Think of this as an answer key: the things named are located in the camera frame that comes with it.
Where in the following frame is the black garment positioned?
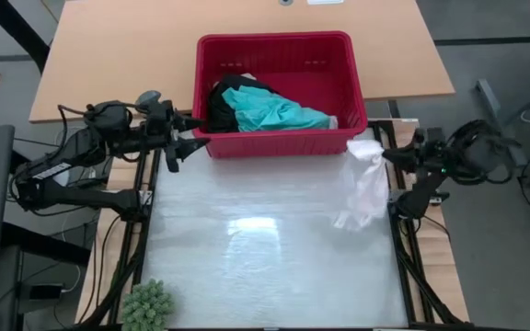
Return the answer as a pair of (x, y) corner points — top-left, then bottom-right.
(206, 73), (278, 134)

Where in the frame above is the green artificial plant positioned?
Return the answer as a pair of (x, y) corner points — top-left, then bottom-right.
(121, 278), (177, 331)

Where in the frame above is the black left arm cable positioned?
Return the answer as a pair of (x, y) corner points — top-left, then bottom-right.
(56, 103), (92, 153)

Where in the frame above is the teal garment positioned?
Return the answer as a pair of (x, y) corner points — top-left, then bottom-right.
(222, 86), (333, 133)

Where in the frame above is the clear spray bottle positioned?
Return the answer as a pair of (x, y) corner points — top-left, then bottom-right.
(134, 89), (163, 111)

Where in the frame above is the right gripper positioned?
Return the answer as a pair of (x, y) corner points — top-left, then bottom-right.
(381, 127), (451, 178)

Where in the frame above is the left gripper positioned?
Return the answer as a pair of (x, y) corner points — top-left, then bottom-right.
(141, 100), (212, 174)

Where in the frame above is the grey metal desk leg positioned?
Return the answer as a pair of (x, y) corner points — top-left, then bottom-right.
(475, 77), (530, 167)

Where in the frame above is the light wooden desk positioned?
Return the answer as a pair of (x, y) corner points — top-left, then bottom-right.
(29, 0), (456, 124)

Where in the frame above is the black metal beam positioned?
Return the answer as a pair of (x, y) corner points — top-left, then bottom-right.
(0, 0), (51, 73)

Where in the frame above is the black aluminium frame rail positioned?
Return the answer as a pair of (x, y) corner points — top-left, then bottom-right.
(80, 121), (163, 328)
(368, 118), (468, 328)

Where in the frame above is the red plastic laundry bin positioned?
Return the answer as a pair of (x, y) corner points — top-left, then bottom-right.
(191, 30), (369, 160)

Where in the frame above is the black power adapter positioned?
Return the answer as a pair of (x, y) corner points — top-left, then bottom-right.
(29, 283), (65, 301)

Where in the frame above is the pale pink small garment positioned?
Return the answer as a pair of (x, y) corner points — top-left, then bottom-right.
(332, 139), (390, 233)

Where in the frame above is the light wooden side board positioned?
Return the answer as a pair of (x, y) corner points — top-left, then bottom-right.
(75, 119), (156, 323)
(393, 118), (471, 323)

